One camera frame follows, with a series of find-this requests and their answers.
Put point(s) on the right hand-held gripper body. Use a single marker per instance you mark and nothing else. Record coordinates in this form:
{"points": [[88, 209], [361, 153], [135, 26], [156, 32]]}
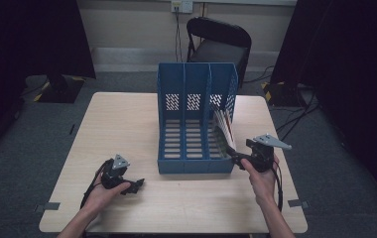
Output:
{"points": [[262, 157]]}

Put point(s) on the black curtain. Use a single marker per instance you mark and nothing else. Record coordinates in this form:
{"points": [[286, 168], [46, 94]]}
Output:
{"points": [[351, 66], [18, 49]]}

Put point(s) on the black folding chair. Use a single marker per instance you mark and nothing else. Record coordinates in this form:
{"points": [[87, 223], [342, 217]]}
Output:
{"points": [[221, 49]]}

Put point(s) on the white wall socket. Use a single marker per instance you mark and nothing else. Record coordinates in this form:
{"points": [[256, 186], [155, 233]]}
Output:
{"points": [[182, 6]]}

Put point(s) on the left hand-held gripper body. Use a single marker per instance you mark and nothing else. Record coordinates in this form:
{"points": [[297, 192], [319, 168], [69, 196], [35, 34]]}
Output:
{"points": [[113, 172]]}

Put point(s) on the grey tape strip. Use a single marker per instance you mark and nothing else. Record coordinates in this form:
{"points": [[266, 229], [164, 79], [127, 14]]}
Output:
{"points": [[49, 206], [298, 203]]}

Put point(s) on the person's left hand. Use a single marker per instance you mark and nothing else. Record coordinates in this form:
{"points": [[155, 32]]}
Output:
{"points": [[103, 197]]}

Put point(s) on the person's right hand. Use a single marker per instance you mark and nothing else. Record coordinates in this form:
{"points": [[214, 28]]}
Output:
{"points": [[262, 186]]}

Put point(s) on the green leaf picture book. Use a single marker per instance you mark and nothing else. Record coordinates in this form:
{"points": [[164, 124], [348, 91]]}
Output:
{"points": [[225, 132]]}

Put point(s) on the blue file rack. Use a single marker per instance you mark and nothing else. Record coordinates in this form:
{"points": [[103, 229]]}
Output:
{"points": [[189, 162]]}

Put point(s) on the black stand base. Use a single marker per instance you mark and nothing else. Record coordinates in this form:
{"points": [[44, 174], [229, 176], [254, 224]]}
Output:
{"points": [[61, 90], [280, 94]]}

